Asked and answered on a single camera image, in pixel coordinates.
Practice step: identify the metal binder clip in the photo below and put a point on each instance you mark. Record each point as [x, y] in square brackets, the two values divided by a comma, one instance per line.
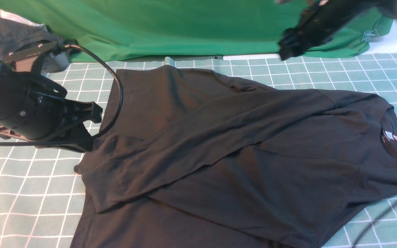
[370, 36]

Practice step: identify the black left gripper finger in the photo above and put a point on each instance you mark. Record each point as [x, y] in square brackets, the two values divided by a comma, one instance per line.
[76, 133]
[83, 111]

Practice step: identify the green backdrop cloth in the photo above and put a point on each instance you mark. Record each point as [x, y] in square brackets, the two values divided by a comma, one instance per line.
[117, 30]

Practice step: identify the crumpled dark gray garment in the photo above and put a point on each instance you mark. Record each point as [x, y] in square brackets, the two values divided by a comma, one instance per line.
[14, 36]

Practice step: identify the dark gray long-sleeve top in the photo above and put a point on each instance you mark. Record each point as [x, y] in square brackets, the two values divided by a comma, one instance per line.
[197, 159]

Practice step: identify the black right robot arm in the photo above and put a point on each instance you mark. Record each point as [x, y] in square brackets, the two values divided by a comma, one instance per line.
[320, 21]

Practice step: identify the white cloth piece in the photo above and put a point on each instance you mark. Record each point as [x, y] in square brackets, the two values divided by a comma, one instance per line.
[19, 19]

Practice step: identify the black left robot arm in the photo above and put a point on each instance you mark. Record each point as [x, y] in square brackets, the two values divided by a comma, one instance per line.
[12, 93]

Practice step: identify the mint grid tablecloth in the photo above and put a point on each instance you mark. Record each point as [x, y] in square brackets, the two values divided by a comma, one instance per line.
[41, 198]

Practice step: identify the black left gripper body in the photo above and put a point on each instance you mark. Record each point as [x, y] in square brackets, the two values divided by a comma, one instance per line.
[45, 112]

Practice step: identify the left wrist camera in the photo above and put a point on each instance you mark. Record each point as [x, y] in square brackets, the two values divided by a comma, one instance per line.
[39, 58]

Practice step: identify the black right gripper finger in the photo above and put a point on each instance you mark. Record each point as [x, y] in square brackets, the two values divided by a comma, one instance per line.
[292, 44]

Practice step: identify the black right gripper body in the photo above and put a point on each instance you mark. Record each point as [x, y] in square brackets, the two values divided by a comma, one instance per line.
[319, 22]

